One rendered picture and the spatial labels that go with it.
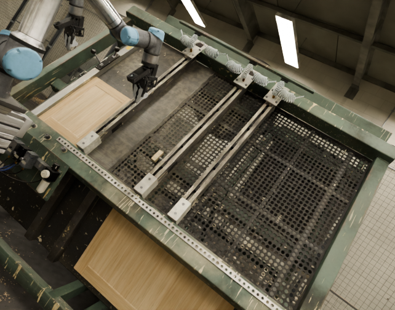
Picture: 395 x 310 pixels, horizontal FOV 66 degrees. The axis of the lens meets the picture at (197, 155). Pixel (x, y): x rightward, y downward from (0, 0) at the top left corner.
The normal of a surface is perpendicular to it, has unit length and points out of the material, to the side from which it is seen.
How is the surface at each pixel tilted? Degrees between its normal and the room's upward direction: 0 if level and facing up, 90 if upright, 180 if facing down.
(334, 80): 90
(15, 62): 97
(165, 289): 90
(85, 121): 60
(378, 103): 90
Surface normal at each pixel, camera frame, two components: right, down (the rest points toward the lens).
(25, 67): 0.57, 0.56
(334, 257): 0.07, -0.54
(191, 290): -0.25, -0.14
